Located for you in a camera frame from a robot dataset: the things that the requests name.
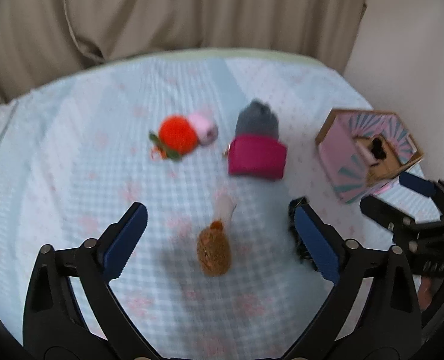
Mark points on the orange pom-pom plush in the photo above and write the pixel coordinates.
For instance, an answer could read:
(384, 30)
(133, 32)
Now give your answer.
(177, 135)

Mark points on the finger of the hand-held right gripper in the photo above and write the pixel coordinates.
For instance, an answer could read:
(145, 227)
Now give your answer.
(418, 184)
(383, 210)

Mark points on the beige curtain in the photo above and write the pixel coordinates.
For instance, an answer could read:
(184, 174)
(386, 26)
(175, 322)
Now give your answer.
(169, 7)

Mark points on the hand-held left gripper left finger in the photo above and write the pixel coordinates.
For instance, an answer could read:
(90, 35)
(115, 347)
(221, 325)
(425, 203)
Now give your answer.
(129, 232)

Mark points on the grey knit hat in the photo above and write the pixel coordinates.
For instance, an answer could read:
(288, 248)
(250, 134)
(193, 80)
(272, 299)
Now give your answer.
(255, 120)

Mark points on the magenta pouch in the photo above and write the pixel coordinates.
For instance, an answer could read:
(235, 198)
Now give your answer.
(255, 155)

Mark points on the light blue checked bedsheet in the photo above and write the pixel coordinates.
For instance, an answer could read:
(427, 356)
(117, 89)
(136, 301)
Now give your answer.
(94, 180)

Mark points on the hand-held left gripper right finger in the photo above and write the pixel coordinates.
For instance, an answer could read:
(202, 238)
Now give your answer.
(315, 238)

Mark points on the pink plush ball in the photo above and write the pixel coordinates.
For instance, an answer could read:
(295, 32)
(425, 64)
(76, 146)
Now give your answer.
(206, 125)

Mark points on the tan and black soft toy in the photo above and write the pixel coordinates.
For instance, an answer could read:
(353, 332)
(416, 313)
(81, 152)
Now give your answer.
(379, 155)

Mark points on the pink hexagonal gift box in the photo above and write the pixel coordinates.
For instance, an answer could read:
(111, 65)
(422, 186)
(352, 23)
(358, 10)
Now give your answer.
(338, 150)

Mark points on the brown plush toy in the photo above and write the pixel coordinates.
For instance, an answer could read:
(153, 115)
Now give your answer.
(214, 251)

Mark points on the person's right hand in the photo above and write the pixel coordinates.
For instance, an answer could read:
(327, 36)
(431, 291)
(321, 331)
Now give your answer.
(427, 293)

